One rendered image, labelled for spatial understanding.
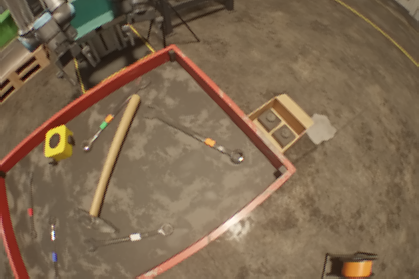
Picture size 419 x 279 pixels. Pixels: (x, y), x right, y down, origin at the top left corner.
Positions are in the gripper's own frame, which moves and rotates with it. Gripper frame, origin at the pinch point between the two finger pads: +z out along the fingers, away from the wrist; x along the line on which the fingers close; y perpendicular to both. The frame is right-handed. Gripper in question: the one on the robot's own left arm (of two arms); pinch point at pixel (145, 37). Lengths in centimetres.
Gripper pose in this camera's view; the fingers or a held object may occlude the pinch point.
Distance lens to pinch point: 99.0
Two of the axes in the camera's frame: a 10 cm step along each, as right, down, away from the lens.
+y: 4.6, 4.9, -7.4
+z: 1.0, 8.0, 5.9
